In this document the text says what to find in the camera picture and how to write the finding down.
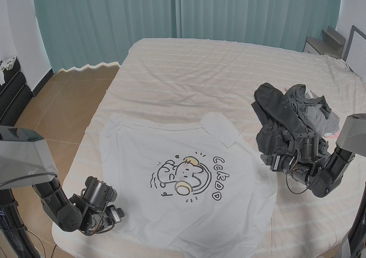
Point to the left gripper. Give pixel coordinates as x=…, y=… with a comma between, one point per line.
x=114, y=213

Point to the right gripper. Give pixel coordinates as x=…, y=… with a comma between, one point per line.
x=286, y=164

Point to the white printed T-shirt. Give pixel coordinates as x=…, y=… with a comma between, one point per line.
x=183, y=216

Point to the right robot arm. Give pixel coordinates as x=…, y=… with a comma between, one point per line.
x=351, y=134

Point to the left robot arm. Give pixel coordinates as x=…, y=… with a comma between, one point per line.
x=20, y=159

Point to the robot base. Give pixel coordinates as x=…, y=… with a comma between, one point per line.
x=347, y=247

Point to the pile of clothes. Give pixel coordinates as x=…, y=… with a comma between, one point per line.
x=274, y=114

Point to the bed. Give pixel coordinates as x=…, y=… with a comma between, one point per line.
x=185, y=79

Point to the grey bedside table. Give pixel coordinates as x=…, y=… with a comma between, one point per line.
x=323, y=46

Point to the black chest of drawers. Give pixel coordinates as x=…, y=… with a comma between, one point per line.
x=14, y=94

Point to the blue-green curtain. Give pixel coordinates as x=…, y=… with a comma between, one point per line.
x=108, y=8
x=257, y=2

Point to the small heap of cloths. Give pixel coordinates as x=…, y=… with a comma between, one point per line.
x=7, y=64

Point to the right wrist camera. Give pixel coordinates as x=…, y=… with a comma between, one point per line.
x=293, y=148

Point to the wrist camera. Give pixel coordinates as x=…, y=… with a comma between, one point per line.
x=112, y=195
x=293, y=148

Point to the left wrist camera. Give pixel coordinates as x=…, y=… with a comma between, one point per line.
x=112, y=195

